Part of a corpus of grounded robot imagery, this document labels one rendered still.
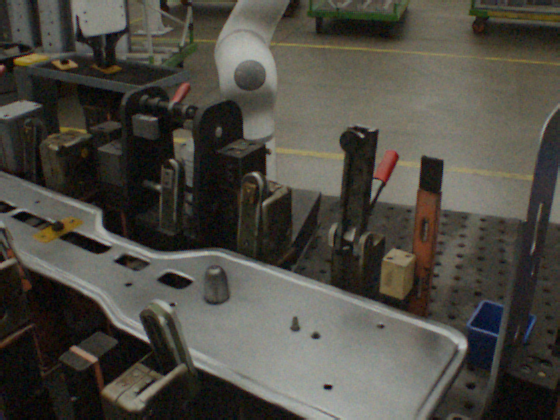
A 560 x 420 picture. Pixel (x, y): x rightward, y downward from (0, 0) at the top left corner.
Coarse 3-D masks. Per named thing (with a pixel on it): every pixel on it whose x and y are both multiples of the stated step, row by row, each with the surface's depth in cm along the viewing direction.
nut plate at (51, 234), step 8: (72, 216) 107; (64, 224) 104; (72, 224) 104; (80, 224) 105; (40, 232) 102; (48, 232) 102; (56, 232) 102; (64, 232) 102; (40, 240) 100; (48, 240) 100
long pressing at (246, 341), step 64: (0, 192) 117; (64, 256) 96; (192, 256) 96; (128, 320) 82; (192, 320) 81; (256, 320) 81; (320, 320) 81; (384, 320) 81; (256, 384) 71; (320, 384) 71; (384, 384) 70; (448, 384) 70
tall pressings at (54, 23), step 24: (0, 0) 536; (24, 0) 509; (48, 0) 502; (72, 0) 498; (0, 24) 525; (24, 24) 515; (48, 24) 511; (72, 24) 513; (48, 48) 519; (120, 48) 506
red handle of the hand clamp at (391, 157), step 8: (392, 152) 92; (384, 160) 91; (392, 160) 91; (384, 168) 91; (392, 168) 91; (376, 176) 90; (384, 176) 90; (376, 184) 90; (384, 184) 90; (376, 192) 89; (376, 200) 90; (368, 216) 89; (352, 224) 88; (352, 232) 87; (344, 240) 87; (352, 240) 86
